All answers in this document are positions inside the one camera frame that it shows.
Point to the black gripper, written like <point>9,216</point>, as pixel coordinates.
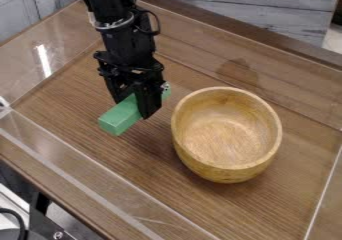
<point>127,65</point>

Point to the green rectangular block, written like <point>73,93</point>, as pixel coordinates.
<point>121,117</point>

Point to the brown wooden bowl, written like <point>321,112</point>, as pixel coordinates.
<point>226,133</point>

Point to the black table leg frame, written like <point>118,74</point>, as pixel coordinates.
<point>42,227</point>

